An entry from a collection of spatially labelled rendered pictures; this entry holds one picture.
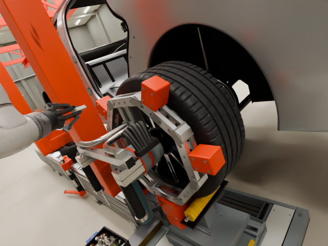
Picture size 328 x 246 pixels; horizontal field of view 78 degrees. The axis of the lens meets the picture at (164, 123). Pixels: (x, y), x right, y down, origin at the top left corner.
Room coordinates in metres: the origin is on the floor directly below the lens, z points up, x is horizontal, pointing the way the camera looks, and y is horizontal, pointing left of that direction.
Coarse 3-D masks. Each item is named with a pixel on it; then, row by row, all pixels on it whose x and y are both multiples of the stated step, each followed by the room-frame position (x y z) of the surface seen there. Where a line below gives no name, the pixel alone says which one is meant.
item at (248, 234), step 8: (248, 224) 0.87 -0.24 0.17; (256, 224) 0.87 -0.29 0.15; (264, 224) 0.84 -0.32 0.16; (168, 232) 1.03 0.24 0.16; (248, 232) 0.82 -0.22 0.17; (256, 232) 0.81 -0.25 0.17; (264, 232) 0.83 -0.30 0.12; (168, 240) 1.01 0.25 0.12; (176, 240) 0.97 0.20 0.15; (184, 240) 0.95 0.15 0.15; (240, 240) 0.82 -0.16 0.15; (248, 240) 0.80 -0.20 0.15; (256, 240) 0.77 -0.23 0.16
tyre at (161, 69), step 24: (144, 72) 0.89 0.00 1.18; (168, 72) 0.83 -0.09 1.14; (192, 72) 0.82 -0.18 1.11; (168, 96) 0.73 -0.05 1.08; (192, 96) 0.70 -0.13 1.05; (216, 96) 0.74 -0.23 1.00; (192, 120) 0.67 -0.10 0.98; (216, 120) 0.67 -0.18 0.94; (240, 120) 0.75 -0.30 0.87; (216, 144) 0.63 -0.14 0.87; (240, 144) 0.73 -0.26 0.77
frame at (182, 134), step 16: (128, 96) 0.79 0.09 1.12; (112, 112) 0.92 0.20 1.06; (144, 112) 0.73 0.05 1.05; (160, 112) 0.72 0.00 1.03; (112, 128) 0.99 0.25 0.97; (176, 128) 0.63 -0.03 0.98; (128, 144) 1.04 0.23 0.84; (176, 144) 0.64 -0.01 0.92; (192, 144) 0.64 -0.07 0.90; (192, 176) 0.64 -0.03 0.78; (160, 192) 0.84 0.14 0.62; (176, 192) 0.81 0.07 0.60; (192, 192) 0.65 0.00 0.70
